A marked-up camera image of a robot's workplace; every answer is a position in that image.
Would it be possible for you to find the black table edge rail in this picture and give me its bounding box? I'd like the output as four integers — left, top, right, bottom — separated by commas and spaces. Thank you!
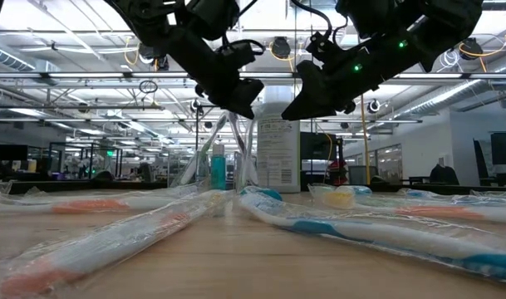
2, 179, 506, 194

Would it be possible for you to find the white labelled wipes canister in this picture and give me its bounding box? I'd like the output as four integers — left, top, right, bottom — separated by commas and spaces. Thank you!
254, 85, 302, 194

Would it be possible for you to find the orange toothbrush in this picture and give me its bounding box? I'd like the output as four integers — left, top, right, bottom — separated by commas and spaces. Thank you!
308, 184, 506, 225
0, 189, 235, 299
0, 184, 200, 217

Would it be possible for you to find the red object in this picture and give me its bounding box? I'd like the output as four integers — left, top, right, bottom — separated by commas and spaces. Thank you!
327, 159, 350, 186

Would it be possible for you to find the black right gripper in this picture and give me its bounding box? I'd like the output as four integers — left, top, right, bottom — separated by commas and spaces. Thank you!
281, 35, 422, 121

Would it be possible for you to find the black hanging cable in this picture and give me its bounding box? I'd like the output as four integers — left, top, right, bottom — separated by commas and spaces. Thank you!
308, 119, 315, 175

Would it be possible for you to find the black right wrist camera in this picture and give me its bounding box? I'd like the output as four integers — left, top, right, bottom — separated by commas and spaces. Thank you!
305, 31, 341, 63

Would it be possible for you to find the silver ventilation duct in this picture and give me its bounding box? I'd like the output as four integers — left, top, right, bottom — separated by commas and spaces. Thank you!
0, 42, 37, 72
395, 81, 486, 121

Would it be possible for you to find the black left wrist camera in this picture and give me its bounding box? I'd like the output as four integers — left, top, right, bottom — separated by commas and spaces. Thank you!
216, 39, 267, 66

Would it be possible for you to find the black chair back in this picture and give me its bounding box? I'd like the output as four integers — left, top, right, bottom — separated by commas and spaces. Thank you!
429, 164, 460, 186

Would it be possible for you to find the black screen on stand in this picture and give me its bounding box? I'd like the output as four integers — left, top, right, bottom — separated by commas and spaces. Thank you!
300, 131, 339, 162

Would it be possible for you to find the teal toothpaste tube white cap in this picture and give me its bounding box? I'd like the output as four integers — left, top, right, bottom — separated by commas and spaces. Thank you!
209, 143, 228, 191

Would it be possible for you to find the grey bin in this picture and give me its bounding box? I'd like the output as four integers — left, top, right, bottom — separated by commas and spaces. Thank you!
347, 165, 379, 186

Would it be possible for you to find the black reel with yellow cable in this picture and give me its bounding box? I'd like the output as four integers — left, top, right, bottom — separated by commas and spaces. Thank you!
459, 37, 485, 61

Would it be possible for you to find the clear acrylic organizer holder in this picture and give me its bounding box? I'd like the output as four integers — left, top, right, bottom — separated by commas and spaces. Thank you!
167, 149, 258, 194

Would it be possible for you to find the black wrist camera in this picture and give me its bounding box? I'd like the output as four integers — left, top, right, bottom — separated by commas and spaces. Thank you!
305, 31, 341, 63
216, 39, 267, 66

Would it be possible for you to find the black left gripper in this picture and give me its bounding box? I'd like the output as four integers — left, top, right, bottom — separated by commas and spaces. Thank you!
165, 27, 265, 120

